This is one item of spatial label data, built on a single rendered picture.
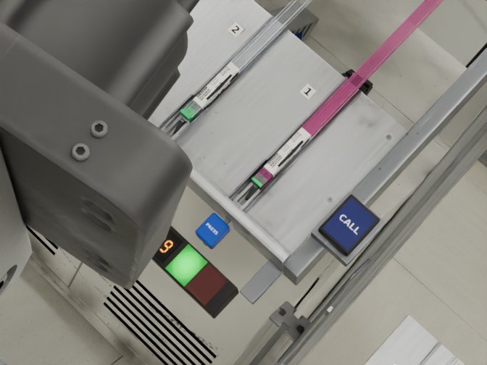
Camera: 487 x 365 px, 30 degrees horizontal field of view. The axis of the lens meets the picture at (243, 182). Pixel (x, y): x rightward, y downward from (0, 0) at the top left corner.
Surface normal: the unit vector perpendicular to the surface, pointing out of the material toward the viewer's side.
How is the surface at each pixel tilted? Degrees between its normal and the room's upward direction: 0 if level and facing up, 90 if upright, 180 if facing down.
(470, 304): 0
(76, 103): 37
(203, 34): 44
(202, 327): 90
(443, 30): 90
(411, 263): 0
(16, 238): 90
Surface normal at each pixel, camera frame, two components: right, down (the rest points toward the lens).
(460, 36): -0.52, 0.33
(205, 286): -0.04, -0.25
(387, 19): 0.45, -0.68
